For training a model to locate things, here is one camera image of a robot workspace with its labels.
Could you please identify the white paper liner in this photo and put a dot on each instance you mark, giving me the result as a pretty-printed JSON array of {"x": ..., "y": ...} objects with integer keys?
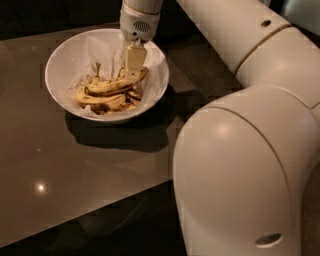
[{"x": 108, "y": 54}]

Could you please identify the back yellow banana with stem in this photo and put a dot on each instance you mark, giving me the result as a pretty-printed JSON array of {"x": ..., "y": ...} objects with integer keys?
[{"x": 93, "y": 79}]

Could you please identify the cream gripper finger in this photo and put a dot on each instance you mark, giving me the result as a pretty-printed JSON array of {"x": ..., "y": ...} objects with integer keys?
[{"x": 134, "y": 60}]

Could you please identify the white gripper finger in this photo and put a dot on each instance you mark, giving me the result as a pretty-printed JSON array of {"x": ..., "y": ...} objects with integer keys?
[{"x": 124, "y": 46}]

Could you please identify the white ceramic bowl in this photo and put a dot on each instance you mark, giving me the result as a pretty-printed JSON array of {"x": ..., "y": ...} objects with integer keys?
[{"x": 62, "y": 68}]

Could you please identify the dark cabinet fronts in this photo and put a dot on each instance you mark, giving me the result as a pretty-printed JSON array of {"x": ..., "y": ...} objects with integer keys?
[{"x": 20, "y": 18}]

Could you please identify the right lower bruised banana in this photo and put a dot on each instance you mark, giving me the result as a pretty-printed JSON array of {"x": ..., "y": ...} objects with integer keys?
[{"x": 132, "y": 100}]

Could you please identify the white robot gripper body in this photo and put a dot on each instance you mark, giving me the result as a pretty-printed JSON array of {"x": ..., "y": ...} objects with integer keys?
[{"x": 138, "y": 26}]

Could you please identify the lower front yellow banana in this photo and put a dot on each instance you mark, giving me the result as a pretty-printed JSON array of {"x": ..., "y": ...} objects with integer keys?
[{"x": 97, "y": 103}]

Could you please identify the spotted yellow banana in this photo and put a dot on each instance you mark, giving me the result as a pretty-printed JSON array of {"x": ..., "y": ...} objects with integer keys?
[{"x": 115, "y": 85}]

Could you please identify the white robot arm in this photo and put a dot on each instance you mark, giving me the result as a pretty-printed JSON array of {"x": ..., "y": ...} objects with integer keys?
[{"x": 241, "y": 162}]

